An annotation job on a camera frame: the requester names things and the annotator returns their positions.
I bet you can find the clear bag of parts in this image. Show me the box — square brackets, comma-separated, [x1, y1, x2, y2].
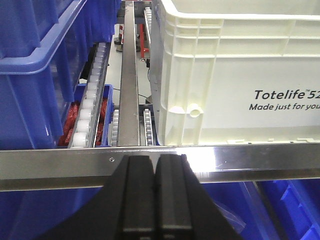
[212, 200, 247, 234]

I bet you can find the steel shelf front rail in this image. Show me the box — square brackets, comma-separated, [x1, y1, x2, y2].
[0, 143, 320, 192]

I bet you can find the white roller track left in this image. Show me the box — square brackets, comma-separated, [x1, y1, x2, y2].
[68, 42, 110, 149]

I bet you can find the white Totelife plastic crate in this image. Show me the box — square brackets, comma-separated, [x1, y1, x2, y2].
[150, 0, 320, 146]

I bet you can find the blue bin upper left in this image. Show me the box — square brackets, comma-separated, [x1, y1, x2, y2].
[0, 0, 121, 150]

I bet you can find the blue bin with red parts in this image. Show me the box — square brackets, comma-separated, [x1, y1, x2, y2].
[57, 83, 114, 148]

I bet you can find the steel shelf divider rail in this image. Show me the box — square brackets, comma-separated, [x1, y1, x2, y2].
[117, 0, 140, 147]

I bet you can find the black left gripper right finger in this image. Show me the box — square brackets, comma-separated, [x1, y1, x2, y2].
[155, 154, 242, 240]

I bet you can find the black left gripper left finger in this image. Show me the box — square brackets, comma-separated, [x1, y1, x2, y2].
[37, 155, 156, 240]

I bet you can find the blue bin lower left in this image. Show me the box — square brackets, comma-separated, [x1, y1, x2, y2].
[0, 187, 100, 240]

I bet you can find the blue bin with bag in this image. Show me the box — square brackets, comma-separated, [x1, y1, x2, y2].
[202, 179, 320, 240]

